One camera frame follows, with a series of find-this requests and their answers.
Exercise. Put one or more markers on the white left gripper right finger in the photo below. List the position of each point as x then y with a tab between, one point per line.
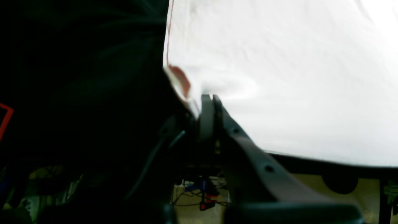
263	191

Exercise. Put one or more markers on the orange black clamp right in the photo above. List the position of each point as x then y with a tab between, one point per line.
6	118

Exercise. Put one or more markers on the pink T-shirt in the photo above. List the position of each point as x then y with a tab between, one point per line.
315	79

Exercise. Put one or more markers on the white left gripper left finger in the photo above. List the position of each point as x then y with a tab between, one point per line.
180	142

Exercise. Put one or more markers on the black table cloth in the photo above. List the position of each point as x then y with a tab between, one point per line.
89	74

